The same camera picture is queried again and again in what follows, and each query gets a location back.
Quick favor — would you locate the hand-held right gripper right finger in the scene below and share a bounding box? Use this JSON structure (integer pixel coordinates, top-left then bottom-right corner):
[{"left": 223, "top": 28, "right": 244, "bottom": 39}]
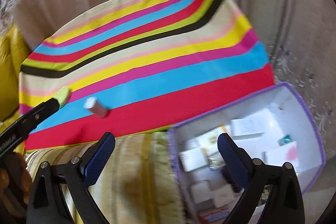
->
[{"left": 217, "top": 133, "right": 306, "bottom": 224}]

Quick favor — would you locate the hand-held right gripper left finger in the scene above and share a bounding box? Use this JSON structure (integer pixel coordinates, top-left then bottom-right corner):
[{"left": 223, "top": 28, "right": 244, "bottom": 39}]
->
[{"left": 28, "top": 132, "right": 116, "bottom": 224}]

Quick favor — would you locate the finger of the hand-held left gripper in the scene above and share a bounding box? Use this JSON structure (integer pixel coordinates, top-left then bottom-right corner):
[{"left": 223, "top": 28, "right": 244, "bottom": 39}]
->
[{"left": 16, "top": 98, "right": 61, "bottom": 133}]

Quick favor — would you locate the small light green box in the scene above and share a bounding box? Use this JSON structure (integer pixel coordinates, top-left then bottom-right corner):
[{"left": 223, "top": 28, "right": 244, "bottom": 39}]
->
[{"left": 54, "top": 86, "right": 72, "bottom": 109}]

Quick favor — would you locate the pile of white boxes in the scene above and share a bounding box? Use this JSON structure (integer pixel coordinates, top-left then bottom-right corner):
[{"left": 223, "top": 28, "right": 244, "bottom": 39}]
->
[{"left": 178, "top": 109, "right": 298, "bottom": 224}]

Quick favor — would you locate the small pink and white box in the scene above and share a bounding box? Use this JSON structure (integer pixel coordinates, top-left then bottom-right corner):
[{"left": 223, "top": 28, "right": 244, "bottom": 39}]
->
[{"left": 83, "top": 97, "right": 109, "bottom": 119}]

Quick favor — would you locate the red and blue striped box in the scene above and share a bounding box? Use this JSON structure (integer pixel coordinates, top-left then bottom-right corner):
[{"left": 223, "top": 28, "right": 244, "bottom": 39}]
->
[{"left": 198, "top": 210, "right": 231, "bottom": 223}]

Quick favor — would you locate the purple storage box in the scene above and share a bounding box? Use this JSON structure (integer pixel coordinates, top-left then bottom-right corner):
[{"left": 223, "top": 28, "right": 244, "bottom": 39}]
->
[{"left": 168, "top": 82, "right": 326, "bottom": 224}]

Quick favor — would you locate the person's left hand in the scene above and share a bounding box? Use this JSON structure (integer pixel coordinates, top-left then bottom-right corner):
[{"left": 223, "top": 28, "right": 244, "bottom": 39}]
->
[{"left": 0, "top": 152, "right": 33, "bottom": 203}]

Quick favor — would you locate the beige striped plush blanket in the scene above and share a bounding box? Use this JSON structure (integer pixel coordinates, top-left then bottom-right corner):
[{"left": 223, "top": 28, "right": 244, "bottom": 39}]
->
[{"left": 25, "top": 131, "right": 189, "bottom": 224}]

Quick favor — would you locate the yellow leather sofa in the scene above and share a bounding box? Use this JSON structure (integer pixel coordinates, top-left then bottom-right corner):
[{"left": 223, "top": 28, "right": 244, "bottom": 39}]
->
[{"left": 0, "top": 25, "right": 30, "bottom": 156}]

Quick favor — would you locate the colourful striped cloth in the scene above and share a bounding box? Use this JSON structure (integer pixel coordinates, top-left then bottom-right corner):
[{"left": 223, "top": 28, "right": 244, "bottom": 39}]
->
[{"left": 18, "top": 0, "right": 276, "bottom": 152}]

